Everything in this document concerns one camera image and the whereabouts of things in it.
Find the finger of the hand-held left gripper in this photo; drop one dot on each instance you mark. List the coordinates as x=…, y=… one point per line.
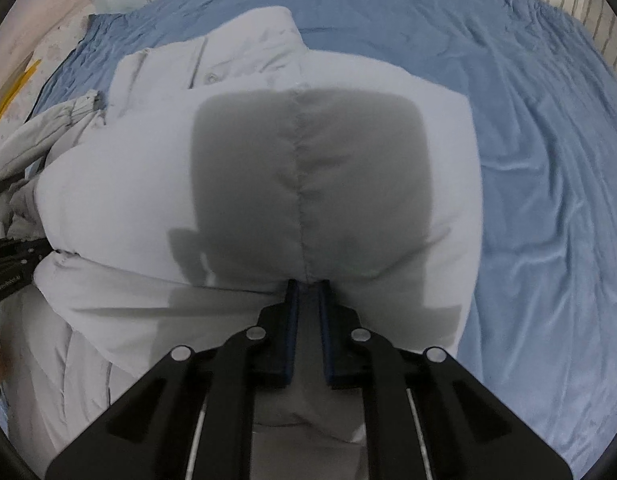
x=23, y=250

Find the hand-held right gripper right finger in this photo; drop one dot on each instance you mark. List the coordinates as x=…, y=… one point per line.
x=326, y=345

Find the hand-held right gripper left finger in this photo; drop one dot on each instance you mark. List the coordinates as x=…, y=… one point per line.
x=292, y=345

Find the yellow strip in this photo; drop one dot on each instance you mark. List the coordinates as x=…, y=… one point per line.
x=18, y=87

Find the floral print mattress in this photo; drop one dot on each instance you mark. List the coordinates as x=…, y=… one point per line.
x=63, y=35

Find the blue bed sheet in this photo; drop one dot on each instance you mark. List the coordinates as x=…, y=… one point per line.
x=538, y=160

